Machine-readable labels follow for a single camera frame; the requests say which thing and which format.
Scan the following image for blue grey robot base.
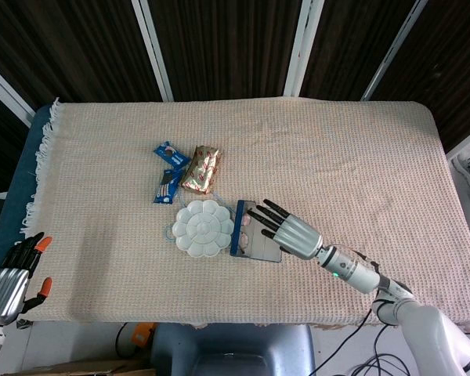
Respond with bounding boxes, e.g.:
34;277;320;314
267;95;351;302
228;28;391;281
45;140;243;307
150;323;316;376

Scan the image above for blue table pad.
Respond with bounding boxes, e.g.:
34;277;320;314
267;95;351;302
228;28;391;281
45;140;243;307
0;103;58;271

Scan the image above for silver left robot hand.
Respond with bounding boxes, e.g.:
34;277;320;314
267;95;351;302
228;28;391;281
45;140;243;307
0;232;54;326

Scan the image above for blue cookie packet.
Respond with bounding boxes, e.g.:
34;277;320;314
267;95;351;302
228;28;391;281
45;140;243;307
153;140;191;169
152;168;184;205

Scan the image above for white flower paint palette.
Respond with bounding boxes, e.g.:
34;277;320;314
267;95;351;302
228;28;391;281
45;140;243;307
172;199;236;259

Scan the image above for black floor cable bundle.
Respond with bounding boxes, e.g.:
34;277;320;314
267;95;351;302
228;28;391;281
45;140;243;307
352;324;470;376

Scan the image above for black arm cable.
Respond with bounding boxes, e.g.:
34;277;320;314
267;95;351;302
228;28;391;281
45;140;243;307
311;309;377;376

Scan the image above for beige waffle weave cloth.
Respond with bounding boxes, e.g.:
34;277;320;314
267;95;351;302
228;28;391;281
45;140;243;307
19;96;470;329

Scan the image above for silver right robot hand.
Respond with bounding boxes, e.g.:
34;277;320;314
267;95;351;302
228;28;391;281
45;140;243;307
247;198;324;261

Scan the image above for orange device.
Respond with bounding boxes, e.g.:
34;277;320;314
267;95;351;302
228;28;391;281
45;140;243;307
132;321;157;348

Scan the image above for grey blue-edged pouch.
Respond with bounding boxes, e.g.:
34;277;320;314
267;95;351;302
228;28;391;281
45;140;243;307
230;199;284;263

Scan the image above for dark brown curtain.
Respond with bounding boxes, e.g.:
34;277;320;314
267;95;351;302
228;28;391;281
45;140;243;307
0;0;470;197

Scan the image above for white black sneaker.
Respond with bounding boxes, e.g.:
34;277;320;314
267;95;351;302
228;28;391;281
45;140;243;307
452;144;470;193

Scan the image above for black looped cable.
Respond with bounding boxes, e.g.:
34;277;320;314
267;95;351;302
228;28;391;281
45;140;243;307
114;321;142;360

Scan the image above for gold red-print snack packet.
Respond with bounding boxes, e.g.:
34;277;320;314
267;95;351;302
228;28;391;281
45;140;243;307
179;144;223;196

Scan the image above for white shelf frame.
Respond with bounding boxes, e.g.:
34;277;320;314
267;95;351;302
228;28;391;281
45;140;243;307
445;123;470;161

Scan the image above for metal frame eyeglasses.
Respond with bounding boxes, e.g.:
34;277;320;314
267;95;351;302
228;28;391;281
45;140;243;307
237;210;256;255

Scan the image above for white frame post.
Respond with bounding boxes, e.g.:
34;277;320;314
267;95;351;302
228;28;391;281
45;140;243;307
131;0;175;102
0;58;36;127
360;0;428;102
283;0;325;98

